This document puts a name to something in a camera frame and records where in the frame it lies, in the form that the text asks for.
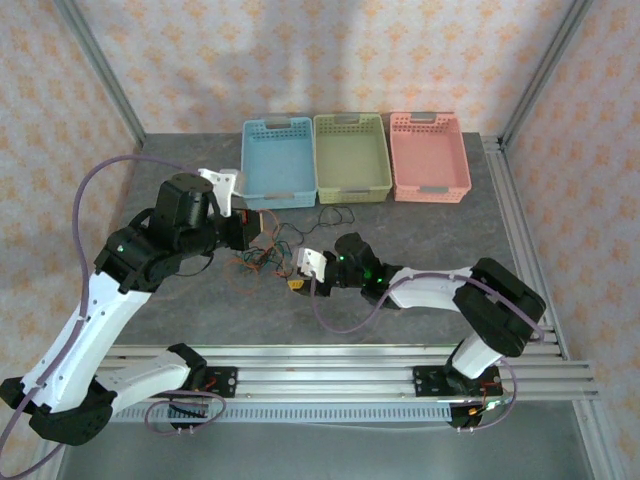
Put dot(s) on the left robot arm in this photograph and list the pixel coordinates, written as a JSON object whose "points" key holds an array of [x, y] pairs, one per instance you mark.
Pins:
{"points": [[90, 340]]}

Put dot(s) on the blue plastic basket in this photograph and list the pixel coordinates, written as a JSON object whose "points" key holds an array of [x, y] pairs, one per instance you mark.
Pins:
{"points": [[277, 160]]}

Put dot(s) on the yellow-green plastic basket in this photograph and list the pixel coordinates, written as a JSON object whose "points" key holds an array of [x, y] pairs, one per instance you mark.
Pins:
{"points": [[352, 160]]}

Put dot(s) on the pink plastic basket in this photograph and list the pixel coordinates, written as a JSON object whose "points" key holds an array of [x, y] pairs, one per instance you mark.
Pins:
{"points": [[430, 160]]}

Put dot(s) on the grey metal shelf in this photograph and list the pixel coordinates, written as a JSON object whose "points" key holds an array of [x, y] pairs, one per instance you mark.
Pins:
{"points": [[325, 452]]}

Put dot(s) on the black electronics board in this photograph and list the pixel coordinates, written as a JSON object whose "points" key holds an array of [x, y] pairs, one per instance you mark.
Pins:
{"points": [[187, 412], [467, 417]]}

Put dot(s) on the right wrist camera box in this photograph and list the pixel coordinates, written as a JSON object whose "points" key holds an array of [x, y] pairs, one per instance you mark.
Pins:
{"points": [[312, 262]]}

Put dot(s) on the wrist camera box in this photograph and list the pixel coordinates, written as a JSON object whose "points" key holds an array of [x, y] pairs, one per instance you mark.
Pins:
{"points": [[312, 262], [222, 187]]}

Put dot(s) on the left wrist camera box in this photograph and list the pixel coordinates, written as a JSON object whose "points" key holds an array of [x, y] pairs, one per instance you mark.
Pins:
{"points": [[222, 187]]}

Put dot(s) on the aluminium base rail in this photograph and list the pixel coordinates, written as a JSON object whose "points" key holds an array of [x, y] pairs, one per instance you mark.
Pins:
{"points": [[325, 372]]}

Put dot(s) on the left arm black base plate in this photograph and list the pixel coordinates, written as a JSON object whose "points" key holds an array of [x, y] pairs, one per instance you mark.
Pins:
{"points": [[225, 377]]}

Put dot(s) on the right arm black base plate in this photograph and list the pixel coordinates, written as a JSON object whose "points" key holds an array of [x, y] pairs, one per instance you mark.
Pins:
{"points": [[425, 380]]}

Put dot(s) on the aluminium frame post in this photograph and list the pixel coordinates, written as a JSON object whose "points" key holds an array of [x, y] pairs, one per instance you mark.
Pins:
{"points": [[107, 75], [542, 75]]}

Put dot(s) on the aluminium side rail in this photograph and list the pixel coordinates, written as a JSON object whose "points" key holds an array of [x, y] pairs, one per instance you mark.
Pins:
{"points": [[515, 225]]}

